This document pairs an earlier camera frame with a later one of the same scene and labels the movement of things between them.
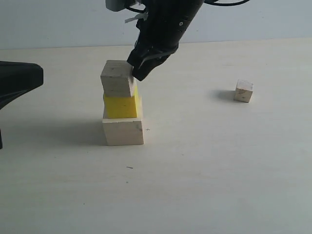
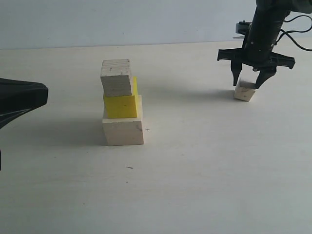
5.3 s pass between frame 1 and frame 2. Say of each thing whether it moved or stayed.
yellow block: stayed
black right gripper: moved
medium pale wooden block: stayed
